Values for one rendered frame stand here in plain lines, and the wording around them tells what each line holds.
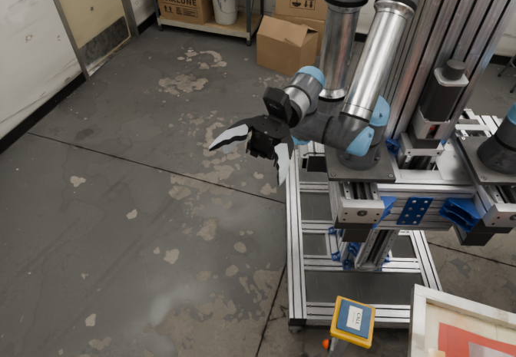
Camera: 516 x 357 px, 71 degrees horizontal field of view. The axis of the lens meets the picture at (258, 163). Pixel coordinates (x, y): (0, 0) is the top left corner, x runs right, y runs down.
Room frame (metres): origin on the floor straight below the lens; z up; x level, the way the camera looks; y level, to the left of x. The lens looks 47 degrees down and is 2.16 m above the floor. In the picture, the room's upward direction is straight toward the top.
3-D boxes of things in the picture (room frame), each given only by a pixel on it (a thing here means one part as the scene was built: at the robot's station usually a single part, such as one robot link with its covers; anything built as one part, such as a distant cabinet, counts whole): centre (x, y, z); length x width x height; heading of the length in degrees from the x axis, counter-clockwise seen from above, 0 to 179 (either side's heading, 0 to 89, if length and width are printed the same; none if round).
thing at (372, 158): (0.89, -0.35, 1.31); 0.15 x 0.15 x 0.10
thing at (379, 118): (0.89, -0.34, 1.42); 0.13 x 0.12 x 0.14; 62
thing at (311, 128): (0.71, -0.12, 1.56); 0.11 x 0.08 x 0.11; 62
